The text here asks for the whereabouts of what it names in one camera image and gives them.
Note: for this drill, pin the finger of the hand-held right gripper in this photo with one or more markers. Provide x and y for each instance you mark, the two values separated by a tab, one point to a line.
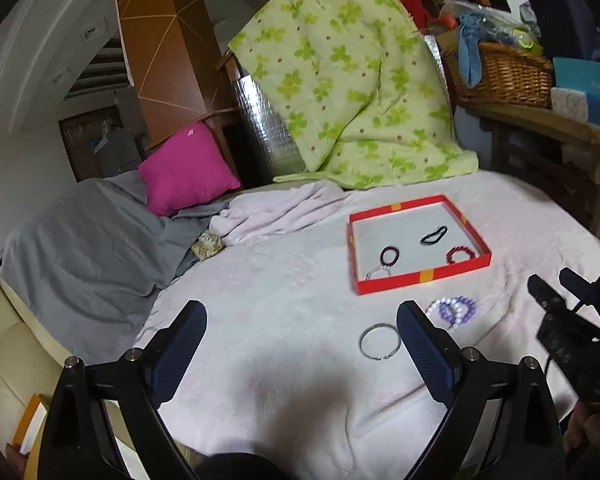
580	287
547	297

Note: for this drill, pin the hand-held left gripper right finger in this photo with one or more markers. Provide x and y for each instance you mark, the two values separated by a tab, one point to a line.
425	345

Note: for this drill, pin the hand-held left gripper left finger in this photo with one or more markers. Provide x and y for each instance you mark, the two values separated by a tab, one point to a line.
180	342

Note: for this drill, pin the silver metal bangle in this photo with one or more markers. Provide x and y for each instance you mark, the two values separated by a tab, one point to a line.
361	342

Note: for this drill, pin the red shallow box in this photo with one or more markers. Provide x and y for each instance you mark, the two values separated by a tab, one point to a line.
405	283

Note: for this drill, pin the person's right hand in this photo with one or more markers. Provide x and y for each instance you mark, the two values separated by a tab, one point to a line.
577	427

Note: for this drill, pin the small patterned cloth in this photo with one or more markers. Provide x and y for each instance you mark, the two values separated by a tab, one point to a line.
206	246

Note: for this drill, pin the grey blanket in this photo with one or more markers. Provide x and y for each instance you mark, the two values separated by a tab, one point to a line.
90	260

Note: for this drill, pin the orange flat box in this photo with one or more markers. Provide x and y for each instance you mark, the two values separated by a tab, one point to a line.
27	410

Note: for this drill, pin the wooden side table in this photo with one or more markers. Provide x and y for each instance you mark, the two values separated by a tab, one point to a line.
540	122

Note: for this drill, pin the magenta pillow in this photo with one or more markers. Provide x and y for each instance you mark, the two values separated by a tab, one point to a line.
185	170

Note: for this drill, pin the cream sofa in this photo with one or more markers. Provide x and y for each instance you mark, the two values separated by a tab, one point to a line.
5	375

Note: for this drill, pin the white patterned box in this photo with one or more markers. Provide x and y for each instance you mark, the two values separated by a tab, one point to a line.
570	102

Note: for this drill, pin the blue cardboard box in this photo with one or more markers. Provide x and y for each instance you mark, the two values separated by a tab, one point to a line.
585	77

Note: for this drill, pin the brown wicker cabinet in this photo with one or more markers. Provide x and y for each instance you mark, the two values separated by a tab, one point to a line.
87	145

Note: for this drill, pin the wicker basket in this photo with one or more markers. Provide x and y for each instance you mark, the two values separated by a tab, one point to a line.
500	80

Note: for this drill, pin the blue cloth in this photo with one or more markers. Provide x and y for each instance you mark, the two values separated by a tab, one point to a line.
470	55

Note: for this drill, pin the clear plastic bag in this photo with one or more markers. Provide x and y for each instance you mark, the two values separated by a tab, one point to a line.
505	27

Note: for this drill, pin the dark bag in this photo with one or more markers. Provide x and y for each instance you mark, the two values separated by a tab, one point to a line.
565	15

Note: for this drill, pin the orange wooden panel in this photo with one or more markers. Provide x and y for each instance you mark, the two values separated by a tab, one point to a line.
155	60

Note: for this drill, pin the green floral quilt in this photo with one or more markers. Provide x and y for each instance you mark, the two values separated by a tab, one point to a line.
340	60

